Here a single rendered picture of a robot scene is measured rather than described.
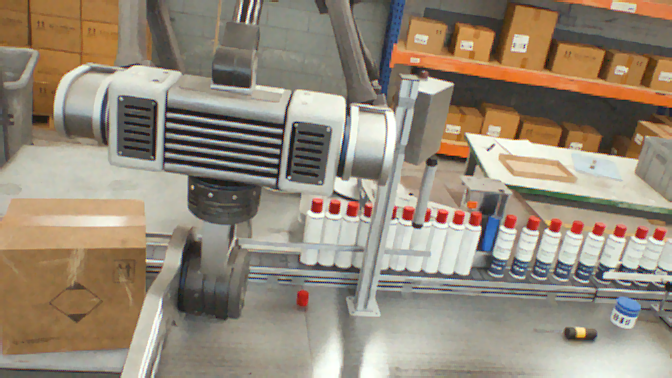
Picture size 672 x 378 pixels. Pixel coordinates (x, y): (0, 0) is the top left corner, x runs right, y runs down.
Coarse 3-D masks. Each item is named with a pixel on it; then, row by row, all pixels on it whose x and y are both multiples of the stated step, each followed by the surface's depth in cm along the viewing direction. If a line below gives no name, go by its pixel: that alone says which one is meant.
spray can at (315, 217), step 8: (312, 200) 177; (320, 200) 177; (312, 208) 177; (320, 208) 177; (312, 216) 177; (320, 216) 177; (312, 224) 178; (320, 224) 178; (304, 232) 180; (312, 232) 179; (320, 232) 180; (304, 240) 181; (312, 240) 180; (320, 240) 182; (304, 256) 182; (312, 256) 182; (304, 264) 183; (312, 264) 183
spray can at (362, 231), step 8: (368, 208) 179; (360, 216) 182; (368, 216) 180; (360, 224) 181; (368, 224) 180; (360, 232) 181; (360, 240) 182; (360, 256) 184; (352, 264) 187; (360, 264) 185
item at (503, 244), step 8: (512, 216) 188; (504, 224) 189; (512, 224) 187; (504, 232) 188; (512, 232) 187; (496, 240) 191; (504, 240) 188; (512, 240) 189; (496, 248) 191; (504, 248) 189; (496, 256) 191; (504, 256) 190; (496, 264) 192; (504, 264) 192; (488, 272) 195; (496, 272) 193
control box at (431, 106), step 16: (432, 80) 162; (432, 96) 149; (448, 96) 161; (416, 112) 152; (432, 112) 153; (416, 128) 153; (432, 128) 157; (416, 144) 155; (432, 144) 162; (416, 160) 156
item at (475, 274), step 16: (160, 256) 175; (256, 256) 184; (272, 256) 185; (288, 256) 186; (336, 272) 183; (352, 272) 184; (384, 272) 186; (400, 272) 188; (480, 272) 196; (528, 272) 200
